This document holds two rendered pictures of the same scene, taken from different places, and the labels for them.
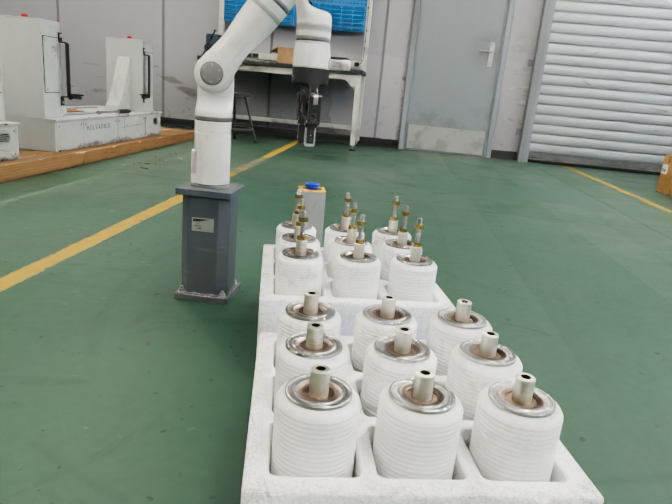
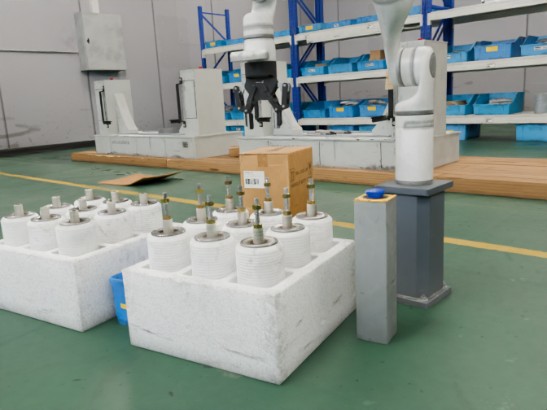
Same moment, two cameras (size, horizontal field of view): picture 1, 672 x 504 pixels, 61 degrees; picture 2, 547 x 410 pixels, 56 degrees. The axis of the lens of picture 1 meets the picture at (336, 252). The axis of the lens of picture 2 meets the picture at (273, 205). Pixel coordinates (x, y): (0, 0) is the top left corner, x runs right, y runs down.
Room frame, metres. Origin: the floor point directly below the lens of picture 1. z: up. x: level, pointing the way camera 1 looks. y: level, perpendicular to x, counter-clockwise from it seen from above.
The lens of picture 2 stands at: (1.99, -0.87, 0.53)
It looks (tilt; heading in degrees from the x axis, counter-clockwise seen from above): 12 degrees down; 128
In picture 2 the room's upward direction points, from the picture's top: 3 degrees counter-clockwise
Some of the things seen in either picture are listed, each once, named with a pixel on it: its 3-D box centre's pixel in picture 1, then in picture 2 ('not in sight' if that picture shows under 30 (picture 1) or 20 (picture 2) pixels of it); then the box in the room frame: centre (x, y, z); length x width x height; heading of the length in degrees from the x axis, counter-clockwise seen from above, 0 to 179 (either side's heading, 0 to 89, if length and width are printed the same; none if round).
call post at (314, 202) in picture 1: (307, 245); (376, 268); (1.51, 0.08, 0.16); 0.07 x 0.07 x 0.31; 7
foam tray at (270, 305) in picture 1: (344, 308); (247, 290); (1.24, -0.03, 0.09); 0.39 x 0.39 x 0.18; 7
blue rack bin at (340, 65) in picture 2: not in sight; (350, 64); (-1.24, 4.92, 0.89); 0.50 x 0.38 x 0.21; 86
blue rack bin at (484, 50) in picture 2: not in sight; (500, 49); (0.56, 4.78, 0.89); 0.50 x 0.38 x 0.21; 86
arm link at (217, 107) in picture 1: (214, 90); (414, 83); (1.49, 0.34, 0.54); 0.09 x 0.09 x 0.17; 6
